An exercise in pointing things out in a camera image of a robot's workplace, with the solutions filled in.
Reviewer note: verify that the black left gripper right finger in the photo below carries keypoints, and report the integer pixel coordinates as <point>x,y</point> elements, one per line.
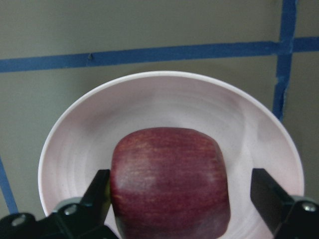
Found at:
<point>286,216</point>

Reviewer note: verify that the red apple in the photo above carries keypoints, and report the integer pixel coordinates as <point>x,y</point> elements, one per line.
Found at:
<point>169,183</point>

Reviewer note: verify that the pink plate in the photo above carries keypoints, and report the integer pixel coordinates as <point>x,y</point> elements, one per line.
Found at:
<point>84,138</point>

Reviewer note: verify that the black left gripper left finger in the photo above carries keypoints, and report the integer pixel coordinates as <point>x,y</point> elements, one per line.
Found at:
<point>84,219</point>

